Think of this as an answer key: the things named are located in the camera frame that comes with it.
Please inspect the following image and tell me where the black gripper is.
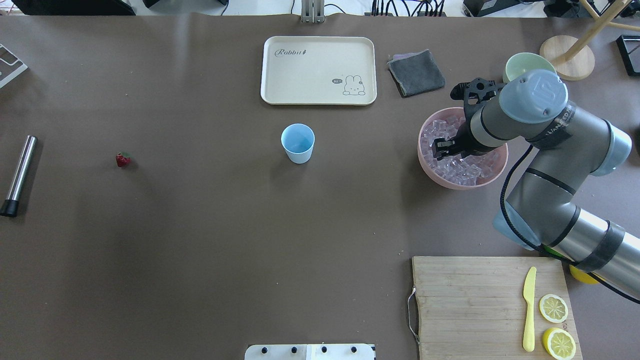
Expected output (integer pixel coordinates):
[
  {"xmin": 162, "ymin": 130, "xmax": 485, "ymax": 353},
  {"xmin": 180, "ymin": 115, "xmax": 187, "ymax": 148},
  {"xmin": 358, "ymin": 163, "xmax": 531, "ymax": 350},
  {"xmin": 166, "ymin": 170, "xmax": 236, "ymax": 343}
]
[{"xmin": 432, "ymin": 123, "xmax": 489, "ymax": 158}]

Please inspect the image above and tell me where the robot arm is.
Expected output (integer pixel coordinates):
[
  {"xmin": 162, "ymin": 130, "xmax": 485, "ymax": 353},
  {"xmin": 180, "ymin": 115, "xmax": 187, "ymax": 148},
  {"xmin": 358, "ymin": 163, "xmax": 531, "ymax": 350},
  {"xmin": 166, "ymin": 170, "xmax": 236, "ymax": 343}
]
[{"xmin": 432, "ymin": 69, "xmax": 640, "ymax": 303}]

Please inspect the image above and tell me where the pink bowl of ice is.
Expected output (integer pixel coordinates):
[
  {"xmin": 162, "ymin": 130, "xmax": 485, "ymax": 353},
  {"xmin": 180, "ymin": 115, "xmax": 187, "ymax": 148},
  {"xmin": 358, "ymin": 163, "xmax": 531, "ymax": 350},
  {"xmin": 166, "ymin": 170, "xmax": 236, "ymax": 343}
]
[{"xmin": 417, "ymin": 107, "xmax": 509, "ymax": 191}]

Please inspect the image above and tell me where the bamboo cutting board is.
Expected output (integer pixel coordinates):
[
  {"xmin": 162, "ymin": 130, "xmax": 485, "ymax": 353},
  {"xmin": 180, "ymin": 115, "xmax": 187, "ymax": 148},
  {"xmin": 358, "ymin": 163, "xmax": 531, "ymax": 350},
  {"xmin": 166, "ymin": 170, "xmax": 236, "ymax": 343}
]
[{"xmin": 412, "ymin": 256, "xmax": 570, "ymax": 360}]

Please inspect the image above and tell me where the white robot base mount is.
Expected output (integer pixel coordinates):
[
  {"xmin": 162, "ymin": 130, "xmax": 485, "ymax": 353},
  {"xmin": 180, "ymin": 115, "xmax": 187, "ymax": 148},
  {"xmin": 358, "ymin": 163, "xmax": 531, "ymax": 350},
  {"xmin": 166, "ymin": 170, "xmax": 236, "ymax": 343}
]
[{"xmin": 244, "ymin": 342, "xmax": 377, "ymax": 360}]

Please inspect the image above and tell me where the steel muddler black tip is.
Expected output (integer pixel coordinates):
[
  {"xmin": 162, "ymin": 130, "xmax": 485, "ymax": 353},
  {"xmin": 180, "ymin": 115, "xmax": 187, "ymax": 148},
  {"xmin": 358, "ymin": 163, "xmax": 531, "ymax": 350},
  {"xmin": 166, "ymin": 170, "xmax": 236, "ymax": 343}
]
[{"xmin": 0, "ymin": 135, "xmax": 38, "ymax": 218}]

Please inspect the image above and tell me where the lemon half at corner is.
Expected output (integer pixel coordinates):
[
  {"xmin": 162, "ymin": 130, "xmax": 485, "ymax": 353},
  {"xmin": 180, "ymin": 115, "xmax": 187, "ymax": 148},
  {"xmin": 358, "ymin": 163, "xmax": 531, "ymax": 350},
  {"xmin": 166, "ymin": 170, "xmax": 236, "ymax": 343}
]
[{"xmin": 542, "ymin": 327, "xmax": 578, "ymax": 360}]

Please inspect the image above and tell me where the black framed glass tray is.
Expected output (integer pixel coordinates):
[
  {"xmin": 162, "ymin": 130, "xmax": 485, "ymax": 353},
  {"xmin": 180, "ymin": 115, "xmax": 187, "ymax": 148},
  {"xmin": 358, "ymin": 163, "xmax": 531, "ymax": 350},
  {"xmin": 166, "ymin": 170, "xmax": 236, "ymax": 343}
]
[{"xmin": 615, "ymin": 34, "xmax": 640, "ymax": 76}]

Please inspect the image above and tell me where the beige rabbit serving tray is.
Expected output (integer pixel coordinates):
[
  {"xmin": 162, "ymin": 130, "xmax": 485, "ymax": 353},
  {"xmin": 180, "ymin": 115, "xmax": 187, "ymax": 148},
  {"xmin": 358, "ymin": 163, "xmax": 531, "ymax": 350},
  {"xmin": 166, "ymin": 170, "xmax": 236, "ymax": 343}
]
[{"xmin": 260, "ymin": 36, "xmax": 378, "ymax": 106}]

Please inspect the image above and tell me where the whole yellow lemon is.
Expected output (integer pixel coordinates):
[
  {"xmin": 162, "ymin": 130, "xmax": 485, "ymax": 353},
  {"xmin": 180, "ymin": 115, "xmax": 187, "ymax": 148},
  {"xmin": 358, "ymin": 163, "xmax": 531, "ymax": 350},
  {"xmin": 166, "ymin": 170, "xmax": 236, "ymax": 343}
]
[{"xmin": 569, "ymin": 265, "xmax": 599, "ymax": 285}]

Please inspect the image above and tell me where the grey folded cloth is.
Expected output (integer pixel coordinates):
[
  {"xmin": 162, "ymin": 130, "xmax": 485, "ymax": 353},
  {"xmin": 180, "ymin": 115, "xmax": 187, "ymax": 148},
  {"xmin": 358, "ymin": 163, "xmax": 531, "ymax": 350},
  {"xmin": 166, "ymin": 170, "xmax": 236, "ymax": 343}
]
[{"xmin": 387, "ymin": 48, "xmax": 446, "ymax": 98}]

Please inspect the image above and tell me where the yellow plastic knife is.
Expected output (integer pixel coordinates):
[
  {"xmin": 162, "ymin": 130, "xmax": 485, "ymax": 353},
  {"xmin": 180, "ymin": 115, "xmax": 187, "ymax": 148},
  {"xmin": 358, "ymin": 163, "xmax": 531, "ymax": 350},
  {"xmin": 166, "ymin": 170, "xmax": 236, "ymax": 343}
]
[{"xmin": 522, "ymin": 266, "xmax": 537, "ymax": 353}]

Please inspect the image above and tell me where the light blue plastic cup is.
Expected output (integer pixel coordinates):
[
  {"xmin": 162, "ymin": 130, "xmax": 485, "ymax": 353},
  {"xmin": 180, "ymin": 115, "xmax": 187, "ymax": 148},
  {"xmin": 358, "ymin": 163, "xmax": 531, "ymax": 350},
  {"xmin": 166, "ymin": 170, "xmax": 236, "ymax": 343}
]
[{"xmin": 280, "ymin": 123, "xmax": 315, "ymax": 164}]

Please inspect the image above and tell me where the red strawberry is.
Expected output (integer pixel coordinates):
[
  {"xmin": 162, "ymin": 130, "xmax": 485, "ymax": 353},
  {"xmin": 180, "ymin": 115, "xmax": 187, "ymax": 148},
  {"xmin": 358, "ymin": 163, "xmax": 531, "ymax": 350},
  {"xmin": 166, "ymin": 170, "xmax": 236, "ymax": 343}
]
[{"xmin": 115, "ymin": 152, "xmax": 131, "ymax": 167}]

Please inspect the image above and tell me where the wooden cup rack stand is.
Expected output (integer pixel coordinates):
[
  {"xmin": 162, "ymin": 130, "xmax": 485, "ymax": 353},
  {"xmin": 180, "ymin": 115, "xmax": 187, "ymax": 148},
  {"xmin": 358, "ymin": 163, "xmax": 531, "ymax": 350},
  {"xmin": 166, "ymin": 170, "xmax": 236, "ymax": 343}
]
[{"xmin": 539, "ymin": 0, "xmax": 640, "ymax": 81}]

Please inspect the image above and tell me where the mint green bowl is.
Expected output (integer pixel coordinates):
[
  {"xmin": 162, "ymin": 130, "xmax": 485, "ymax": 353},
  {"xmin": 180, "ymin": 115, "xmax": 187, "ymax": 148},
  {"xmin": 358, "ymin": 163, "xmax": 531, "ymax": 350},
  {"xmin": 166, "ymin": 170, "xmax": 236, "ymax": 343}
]
[{"xmin": 502, "ymin": 52, "xmax": 556, "ymax": 84}]

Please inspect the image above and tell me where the lemon half near knife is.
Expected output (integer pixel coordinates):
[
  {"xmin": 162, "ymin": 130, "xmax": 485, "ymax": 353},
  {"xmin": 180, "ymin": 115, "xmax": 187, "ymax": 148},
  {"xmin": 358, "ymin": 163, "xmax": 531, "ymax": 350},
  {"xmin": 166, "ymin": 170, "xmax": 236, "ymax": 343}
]
[{"xmin": 538, "ymin": 293, "xmax": 569, "ymax": 324}]

